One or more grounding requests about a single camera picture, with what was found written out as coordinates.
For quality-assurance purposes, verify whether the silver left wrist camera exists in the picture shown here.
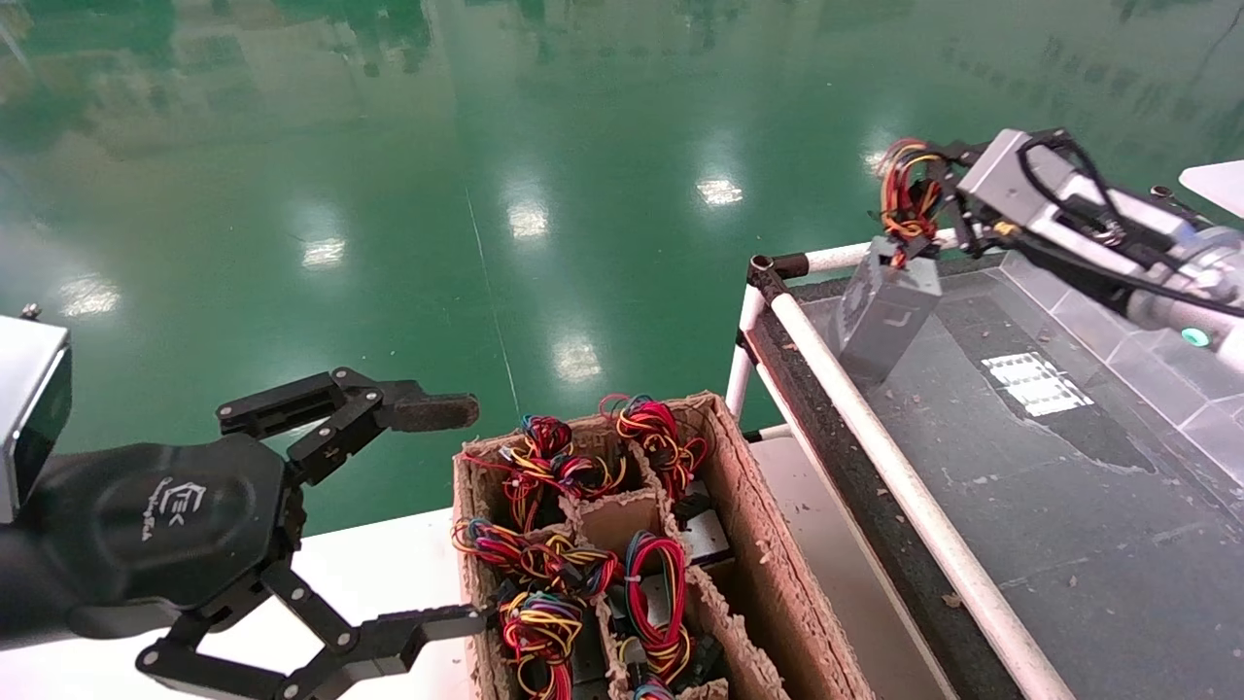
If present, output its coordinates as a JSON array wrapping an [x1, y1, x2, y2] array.
[[0, 304, 75, 526]]

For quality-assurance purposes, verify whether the brown cardboard box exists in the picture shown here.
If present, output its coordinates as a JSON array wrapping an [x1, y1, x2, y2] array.
[[452, 392, 876, 700]]

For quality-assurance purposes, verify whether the black looped camera cable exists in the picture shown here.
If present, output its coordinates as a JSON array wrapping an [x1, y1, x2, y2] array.
[[1016, 131, 1128, 244]]

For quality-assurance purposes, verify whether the white pipe rack frame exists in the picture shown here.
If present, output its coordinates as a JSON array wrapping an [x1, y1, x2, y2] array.
[[724, 185, 1244, 700]]

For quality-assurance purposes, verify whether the clear plastic divider tray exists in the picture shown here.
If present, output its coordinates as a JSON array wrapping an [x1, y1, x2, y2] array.
[[1001, 253, 1244, 487]]

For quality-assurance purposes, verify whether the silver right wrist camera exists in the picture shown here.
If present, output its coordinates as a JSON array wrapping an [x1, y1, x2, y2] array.
[[957, 128, 1082, 236]]

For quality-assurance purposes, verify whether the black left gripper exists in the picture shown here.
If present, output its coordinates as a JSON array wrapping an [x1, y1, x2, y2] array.
[[24, 367, 487, 700]]

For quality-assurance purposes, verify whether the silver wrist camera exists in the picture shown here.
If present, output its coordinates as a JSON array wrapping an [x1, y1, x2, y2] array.
[[957, 128, 1082, 236], [0, 304, 75, 526]]

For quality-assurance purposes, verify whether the white grid label sticker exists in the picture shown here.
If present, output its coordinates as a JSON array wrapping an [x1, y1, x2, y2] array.
[[980, 351, 1095, 419]]

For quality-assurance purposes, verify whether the black long arm cable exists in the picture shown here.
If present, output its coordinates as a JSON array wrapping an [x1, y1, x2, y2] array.
[[1011, 233, 1244, 318]]

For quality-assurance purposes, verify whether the white panel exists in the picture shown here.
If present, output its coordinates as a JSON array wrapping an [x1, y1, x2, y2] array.
[[1178, 159, 1244, 221]]

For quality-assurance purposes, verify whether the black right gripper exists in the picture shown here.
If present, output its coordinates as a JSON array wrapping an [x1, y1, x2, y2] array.
[[918, 139, 1099, 283]]

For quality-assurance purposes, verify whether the shredded cardboard divider insert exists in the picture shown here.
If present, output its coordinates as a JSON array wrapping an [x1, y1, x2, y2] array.
[[465, 428, 788, 700]]

